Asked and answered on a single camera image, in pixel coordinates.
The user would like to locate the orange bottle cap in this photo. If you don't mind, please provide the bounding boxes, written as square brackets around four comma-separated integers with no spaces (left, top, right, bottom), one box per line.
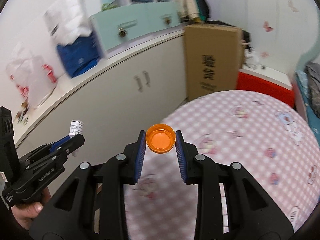
[145,124,176,154]

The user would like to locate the person's left hand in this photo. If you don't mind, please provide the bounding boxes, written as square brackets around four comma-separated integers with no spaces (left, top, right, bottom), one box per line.
[11,187,51,230]

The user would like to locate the white red plastic bag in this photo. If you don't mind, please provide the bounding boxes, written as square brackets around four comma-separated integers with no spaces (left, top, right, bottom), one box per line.
[5,43,57,125]

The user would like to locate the pink checkered tablecloth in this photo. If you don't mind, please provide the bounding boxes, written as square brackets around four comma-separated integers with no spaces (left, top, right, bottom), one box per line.
[125,90,319,239]

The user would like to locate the cream cabinet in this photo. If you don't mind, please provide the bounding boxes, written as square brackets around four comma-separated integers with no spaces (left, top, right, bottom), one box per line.
[13,27,188,196]

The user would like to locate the blue bag with white plastic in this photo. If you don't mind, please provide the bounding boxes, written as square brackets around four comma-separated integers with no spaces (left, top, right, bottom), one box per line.
[43,0,101,78]

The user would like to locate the blue bed sheet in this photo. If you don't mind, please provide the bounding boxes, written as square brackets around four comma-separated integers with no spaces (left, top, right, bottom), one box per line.
[293,70,319,142]

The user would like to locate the mint drawer unit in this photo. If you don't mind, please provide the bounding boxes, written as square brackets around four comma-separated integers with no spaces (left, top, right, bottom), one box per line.
[89,2,180,51]

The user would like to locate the red storage box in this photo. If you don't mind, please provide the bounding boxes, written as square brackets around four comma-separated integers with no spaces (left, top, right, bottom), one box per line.
[236,72,295,108]

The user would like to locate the grey blanket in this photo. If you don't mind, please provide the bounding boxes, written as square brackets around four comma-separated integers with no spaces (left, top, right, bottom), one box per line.
[305,62,320,118]

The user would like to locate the brown cardboard box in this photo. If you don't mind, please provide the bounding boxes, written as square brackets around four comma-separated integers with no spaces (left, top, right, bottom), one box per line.
[184,23,244,100]

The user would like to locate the hanging clothes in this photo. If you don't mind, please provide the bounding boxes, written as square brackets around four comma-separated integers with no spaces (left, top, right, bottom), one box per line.
[173,0,209,23]

